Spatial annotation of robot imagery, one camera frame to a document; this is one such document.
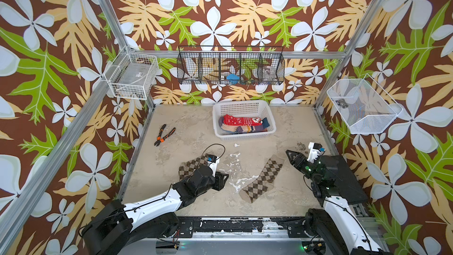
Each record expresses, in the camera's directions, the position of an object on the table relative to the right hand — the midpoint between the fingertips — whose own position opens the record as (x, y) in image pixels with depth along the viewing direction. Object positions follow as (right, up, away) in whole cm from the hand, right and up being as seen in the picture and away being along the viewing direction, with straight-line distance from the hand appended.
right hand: (287, 152), depth 82 cm
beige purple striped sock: (-18, +10, +22) cm, 30 cm away
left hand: (-29, -10, +1) cm, 30 cm away
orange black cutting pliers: (-69, +5, +22) cm, 73 cm away
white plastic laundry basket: (-16, +23, +30) cm, 41 cm away
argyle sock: (-10, -16, +5) cm, 19 cm away
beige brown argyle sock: (-50, -10, +9) cm, 52 cm away
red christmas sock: (-19, +15, +23) cm, 34 cm away
